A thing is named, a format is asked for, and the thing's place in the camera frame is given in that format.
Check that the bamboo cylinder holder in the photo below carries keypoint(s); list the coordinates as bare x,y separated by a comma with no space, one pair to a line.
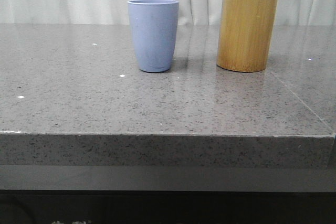
245,34

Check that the blue plastic cup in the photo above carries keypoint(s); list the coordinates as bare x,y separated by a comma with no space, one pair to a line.
154,28

